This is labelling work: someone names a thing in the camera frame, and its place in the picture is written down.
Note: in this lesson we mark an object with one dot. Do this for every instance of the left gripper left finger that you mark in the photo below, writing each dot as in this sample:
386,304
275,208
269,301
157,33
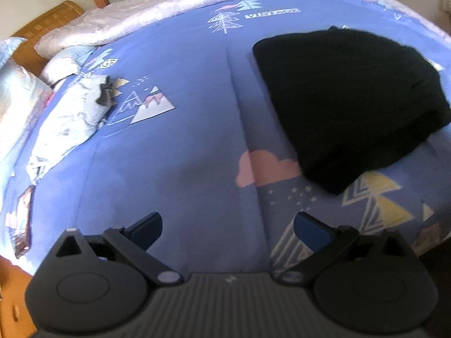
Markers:
89,284

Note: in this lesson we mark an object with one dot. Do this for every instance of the blue patterned bed cover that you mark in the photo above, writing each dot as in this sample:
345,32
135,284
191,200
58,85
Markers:
193,135

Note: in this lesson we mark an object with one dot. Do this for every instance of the wooden bed frame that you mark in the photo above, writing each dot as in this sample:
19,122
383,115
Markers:
15,318

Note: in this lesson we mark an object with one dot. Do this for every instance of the small light blue pillow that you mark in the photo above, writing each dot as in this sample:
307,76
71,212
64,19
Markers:
67,62

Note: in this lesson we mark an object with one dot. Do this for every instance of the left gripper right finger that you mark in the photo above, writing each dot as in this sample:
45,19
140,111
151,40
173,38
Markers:
367,283

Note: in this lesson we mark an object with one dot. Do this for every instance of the black pants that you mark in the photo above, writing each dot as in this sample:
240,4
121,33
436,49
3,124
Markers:
350,101

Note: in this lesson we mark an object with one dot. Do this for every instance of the grey folded garment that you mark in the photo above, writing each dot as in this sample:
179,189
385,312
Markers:
74,119

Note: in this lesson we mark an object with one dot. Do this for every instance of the wooden headboard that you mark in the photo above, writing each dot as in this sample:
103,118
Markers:
59,16

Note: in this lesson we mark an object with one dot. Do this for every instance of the floral pillow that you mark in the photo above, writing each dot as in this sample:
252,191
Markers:
23,97

